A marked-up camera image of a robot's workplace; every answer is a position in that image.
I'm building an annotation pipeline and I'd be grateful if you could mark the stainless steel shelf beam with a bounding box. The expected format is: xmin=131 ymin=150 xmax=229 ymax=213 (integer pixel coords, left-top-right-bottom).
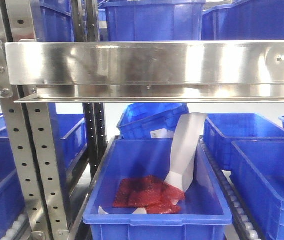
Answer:
xmin=5 ymin=40 xmax=284 ymax=103

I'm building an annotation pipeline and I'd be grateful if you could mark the perforated steel shelf upright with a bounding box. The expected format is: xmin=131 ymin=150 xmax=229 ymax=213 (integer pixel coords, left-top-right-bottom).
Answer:
xmin=0 ymin=0 xmax=72 ymax=240

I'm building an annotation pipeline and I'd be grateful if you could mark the tilted blue bin behind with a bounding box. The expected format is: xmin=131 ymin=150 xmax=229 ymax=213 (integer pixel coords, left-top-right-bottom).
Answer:
xmin=117 ymin=103 xmax=189 ymax=140

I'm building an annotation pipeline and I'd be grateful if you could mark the black perforated rear upright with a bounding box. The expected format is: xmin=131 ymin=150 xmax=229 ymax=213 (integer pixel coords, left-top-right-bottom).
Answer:
xmin=83 ymin=102 xmax=107 ymax=178

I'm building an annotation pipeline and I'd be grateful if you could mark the blue bin rear left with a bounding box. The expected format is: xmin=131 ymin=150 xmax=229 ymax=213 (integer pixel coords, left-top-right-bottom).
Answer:
xmin=0 ymin=113 xmax=87 ymax=169

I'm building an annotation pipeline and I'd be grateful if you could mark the blue bin rear right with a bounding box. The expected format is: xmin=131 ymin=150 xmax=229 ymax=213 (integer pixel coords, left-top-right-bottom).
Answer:
xmin=203 ymin=113 xmax=284 ymax=171

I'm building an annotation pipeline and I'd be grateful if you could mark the blue bin upper centre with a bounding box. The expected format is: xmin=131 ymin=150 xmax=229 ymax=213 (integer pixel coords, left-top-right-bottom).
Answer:
xmin=103 ymin=0 xmax=206 ymax=42

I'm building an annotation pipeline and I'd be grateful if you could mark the blue bin front centre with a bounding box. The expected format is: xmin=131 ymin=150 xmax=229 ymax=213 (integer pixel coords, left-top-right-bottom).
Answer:
xmin=83 ymin=138 xmax=232 ymax=240

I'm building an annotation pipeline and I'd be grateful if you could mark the blue bin upper left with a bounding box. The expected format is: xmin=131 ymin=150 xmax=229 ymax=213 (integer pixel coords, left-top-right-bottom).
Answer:
xmin=39 ymin=0 xmax=74 ymax=42

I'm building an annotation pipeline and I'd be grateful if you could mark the blue bin front right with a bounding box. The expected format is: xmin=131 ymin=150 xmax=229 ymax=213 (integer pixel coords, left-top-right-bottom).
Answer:
xmin=230 ymin=141 xmax=284 ymax=240

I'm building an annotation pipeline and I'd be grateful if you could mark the blue bin upper right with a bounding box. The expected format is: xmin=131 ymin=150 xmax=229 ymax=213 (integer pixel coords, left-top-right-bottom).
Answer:
xmin=201 ymin=0 xmax=284 ymax=41

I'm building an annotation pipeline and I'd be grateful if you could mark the roller conveyor track right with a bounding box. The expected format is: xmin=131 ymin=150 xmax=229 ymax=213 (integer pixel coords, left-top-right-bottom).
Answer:
xmin=199 ymin=137 xmax=264 ymax=240

